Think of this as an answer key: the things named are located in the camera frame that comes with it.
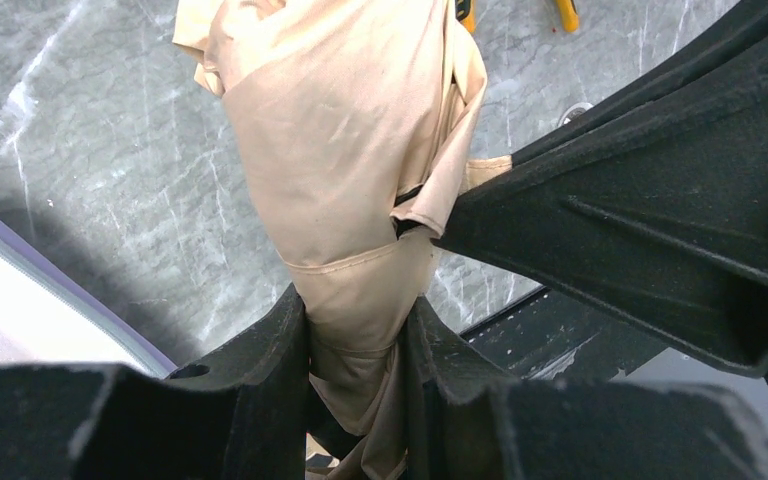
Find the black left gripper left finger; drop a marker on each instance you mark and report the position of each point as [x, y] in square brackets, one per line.
[236, 413]

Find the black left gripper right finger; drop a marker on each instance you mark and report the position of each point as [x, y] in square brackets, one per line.
[469, 419]

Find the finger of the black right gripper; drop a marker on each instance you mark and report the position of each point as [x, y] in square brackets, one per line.
[736, 31]
[658, 218]

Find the beige umbrella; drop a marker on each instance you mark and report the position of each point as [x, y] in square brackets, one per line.
[354, 121]

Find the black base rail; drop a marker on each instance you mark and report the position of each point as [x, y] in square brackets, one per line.
[548, 335]

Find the yellow handled pliers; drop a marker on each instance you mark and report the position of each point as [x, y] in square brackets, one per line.
[559, 15]

